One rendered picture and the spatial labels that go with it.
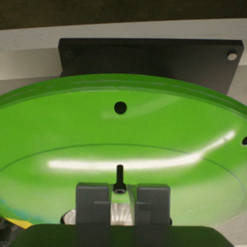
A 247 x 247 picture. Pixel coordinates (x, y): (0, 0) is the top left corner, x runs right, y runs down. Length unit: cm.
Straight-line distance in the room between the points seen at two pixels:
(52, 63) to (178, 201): 22
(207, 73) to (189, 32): 5
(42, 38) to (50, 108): 19
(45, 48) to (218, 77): 20
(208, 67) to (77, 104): 22
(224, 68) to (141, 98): 21
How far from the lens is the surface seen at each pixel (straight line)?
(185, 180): 26
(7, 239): 58
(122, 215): 30
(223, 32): 39
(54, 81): 22
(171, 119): 22
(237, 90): 45
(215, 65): 39
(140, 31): 39
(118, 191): 18
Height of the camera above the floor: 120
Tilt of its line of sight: 36 degrees down
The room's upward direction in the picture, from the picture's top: 180 degrees counter-clockwise
